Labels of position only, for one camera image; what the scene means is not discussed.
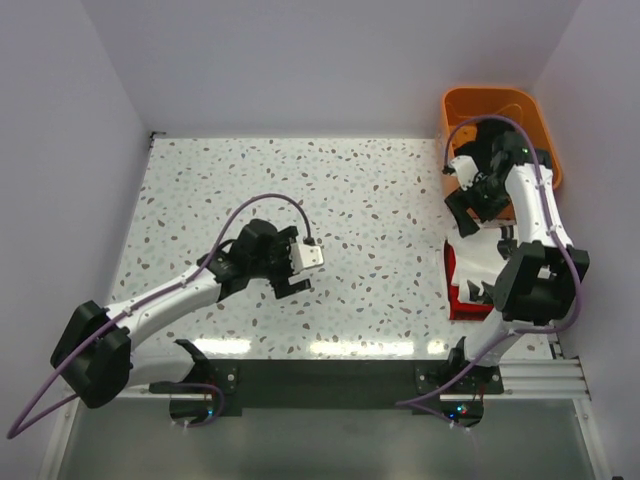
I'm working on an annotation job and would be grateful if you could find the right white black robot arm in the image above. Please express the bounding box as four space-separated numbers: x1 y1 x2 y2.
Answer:
439 130 590 393

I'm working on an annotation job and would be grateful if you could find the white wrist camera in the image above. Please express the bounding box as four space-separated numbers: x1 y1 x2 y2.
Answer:
290 242 324 275
448 155 479 191

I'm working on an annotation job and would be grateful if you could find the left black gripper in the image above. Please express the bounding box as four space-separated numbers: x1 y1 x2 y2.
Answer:
249 227 310 298

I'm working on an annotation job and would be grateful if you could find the white t shirt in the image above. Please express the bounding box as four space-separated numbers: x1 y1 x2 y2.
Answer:
446 223 518 306

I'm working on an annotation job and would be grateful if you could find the aluminium extrusion rail frame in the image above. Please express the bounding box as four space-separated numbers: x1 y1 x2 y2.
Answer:
40 339 598 479

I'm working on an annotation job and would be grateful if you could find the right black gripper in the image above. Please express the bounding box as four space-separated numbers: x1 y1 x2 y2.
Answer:
446 173 510 238

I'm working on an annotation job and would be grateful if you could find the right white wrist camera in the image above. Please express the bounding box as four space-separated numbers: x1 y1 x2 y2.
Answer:
448 155 479 191

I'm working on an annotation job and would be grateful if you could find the orange plastic bin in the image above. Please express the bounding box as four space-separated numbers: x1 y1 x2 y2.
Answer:
442 87 563 220

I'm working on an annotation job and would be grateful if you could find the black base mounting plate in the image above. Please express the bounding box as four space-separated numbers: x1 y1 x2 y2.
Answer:
148 357 502 427

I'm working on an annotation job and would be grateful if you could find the black garment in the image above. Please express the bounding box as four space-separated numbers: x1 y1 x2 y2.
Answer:
454 119 513 173

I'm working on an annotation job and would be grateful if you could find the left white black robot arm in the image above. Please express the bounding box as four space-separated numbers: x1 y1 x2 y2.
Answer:
50 219 324 408

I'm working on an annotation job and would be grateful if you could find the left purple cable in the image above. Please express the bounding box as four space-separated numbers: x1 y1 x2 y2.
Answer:
5 192 313 439

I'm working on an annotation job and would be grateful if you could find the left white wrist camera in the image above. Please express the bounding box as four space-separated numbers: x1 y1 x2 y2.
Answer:
290 242 324 275

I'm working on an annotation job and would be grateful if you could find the folded red t shirt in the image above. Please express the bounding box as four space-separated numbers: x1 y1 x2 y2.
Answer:
443 242 493 321

